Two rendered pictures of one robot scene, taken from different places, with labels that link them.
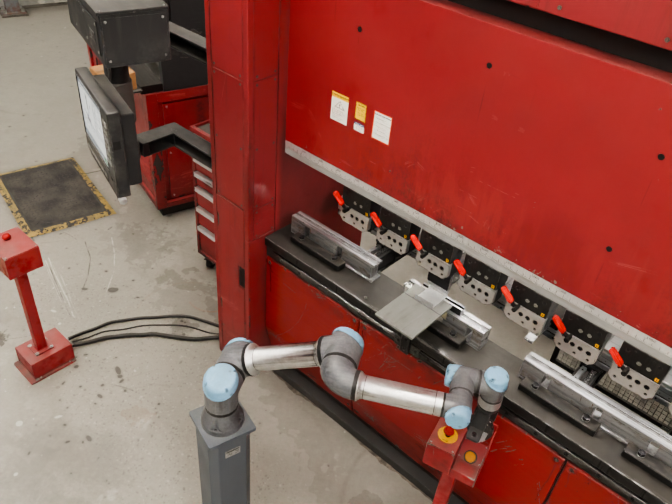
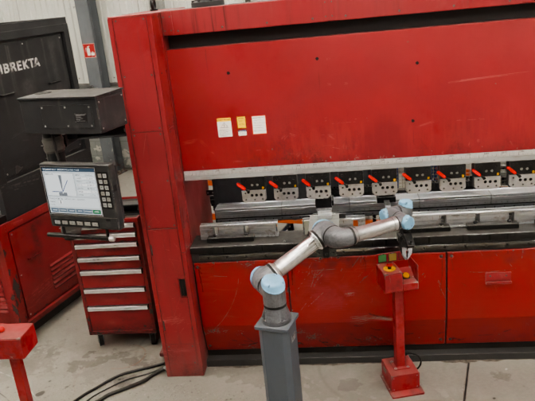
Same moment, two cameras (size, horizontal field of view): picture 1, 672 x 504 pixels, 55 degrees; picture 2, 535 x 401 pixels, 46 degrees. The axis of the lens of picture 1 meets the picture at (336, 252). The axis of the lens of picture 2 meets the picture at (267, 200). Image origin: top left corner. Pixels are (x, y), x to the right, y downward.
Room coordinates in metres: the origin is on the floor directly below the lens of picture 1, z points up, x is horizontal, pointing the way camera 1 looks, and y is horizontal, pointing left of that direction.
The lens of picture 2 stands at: (-1.00, 1.82, 2.37)
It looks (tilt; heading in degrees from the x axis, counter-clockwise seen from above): 19 degrees down; 328
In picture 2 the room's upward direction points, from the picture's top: 6 degrees counter-clockwise
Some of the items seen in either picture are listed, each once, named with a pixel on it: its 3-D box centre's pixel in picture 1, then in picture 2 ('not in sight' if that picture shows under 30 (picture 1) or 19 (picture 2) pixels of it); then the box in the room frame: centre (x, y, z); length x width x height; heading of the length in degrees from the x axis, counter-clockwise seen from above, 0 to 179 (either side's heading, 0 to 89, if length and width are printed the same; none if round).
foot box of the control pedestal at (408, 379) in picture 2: not in sight; (401, 375); (1.42, -0.50, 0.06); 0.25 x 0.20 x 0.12; 154
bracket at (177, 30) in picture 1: (171, 46); (91, 134); (2.58, 0.76, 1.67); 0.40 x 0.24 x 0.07; 51
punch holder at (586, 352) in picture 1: (584, 332); (417, 177); (1.61, -0.86, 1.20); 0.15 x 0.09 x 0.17; 51
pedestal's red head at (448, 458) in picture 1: (459, 444); (396, 271); (1.44, -0.51, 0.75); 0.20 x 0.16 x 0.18; 64
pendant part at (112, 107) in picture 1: (110, 129); (85, 193); (2.27, 0.94, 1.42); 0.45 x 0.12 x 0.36; 35
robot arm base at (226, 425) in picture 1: (221, 410); (275, 310); (1.43, 0.34, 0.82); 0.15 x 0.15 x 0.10
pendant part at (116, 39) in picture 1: (125, 96); (83, 169); (2.36, 0.90, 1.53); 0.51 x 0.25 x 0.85; 35
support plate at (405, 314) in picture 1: (414, 310); (324, 223); (1.86, -0.32, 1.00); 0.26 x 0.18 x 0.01; 141
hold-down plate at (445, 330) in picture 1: (431, 324); not in sight; (1.90, -0.41, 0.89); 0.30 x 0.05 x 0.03; 51
